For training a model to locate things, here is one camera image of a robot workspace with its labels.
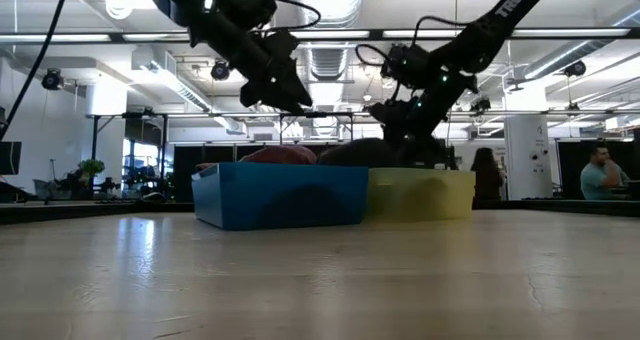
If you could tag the yellow plastic bin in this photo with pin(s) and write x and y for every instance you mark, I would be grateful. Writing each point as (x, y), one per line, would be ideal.
(420, 195)

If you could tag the grey slanted ceiling duct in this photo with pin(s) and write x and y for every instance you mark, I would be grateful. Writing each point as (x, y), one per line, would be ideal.
(560, 60)

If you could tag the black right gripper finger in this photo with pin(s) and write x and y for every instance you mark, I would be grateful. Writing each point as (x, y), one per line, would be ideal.
(440, 156)
(412, 155)

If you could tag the large silver ceiling duct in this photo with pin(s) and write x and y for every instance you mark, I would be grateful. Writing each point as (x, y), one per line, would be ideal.
(330, 0)

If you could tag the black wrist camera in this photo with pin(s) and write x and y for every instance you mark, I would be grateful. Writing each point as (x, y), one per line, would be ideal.
(247, 2)
(407, 65)

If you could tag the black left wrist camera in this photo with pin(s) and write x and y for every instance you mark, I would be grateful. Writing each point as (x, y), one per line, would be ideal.
(247, 2)

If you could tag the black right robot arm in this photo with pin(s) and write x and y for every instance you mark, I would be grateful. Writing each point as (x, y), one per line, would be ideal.
(500, 15)

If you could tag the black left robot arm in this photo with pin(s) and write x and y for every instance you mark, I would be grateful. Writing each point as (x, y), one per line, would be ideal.
(210, 25)

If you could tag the green background plant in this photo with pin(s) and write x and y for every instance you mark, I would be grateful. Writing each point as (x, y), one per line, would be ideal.
(91, 166)

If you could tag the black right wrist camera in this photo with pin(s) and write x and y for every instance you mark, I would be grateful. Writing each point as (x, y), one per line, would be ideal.
(407, 65)

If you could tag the blue plastic bin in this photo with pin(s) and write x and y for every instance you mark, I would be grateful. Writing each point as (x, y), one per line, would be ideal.
(280, 200)

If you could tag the dark grey cap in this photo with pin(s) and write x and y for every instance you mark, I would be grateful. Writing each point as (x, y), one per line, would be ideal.
(357, 154)

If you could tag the white round column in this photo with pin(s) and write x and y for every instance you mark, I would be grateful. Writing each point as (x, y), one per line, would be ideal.
(527, 155)

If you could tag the black monitor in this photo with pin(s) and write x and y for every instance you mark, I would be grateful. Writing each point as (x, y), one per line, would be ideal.
(11, 157)

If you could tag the ceiling air vent grille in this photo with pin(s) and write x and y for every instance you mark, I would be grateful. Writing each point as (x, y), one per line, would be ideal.
(327, 65)

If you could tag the person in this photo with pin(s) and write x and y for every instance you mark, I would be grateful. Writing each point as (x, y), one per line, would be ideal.
(487, 175)
(600, 177)

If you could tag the black ceiling spotlight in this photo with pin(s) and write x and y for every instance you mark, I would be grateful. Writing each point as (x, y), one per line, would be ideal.
(480, 104)
(52, 79)
(220, 71)
(575, 68)

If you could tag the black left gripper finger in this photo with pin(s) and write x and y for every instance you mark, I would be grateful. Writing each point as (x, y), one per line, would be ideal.
(295, 96)
(260, 94)

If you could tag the black ceiling light rail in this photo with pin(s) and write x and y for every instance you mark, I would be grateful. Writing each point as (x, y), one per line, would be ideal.
(375, 33)

